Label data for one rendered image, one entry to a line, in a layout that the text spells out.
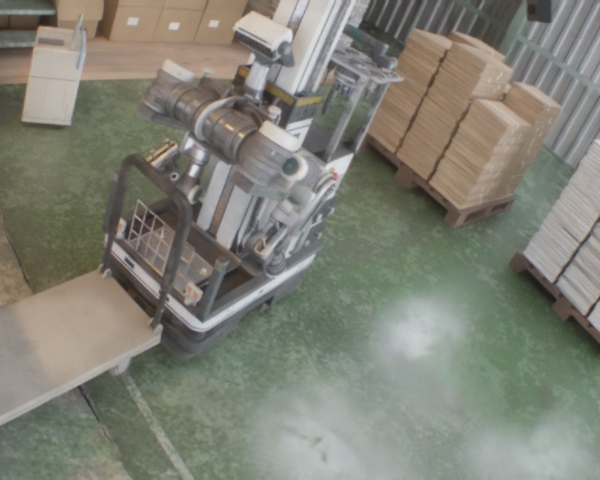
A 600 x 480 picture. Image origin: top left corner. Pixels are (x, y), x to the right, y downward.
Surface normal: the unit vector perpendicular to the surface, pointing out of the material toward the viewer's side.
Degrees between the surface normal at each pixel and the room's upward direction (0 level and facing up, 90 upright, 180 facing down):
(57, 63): 90
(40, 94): 90
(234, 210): 90
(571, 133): 90
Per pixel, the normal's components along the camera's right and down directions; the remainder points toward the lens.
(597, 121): -0.72, 0.14
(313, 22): -0.55, 0.30
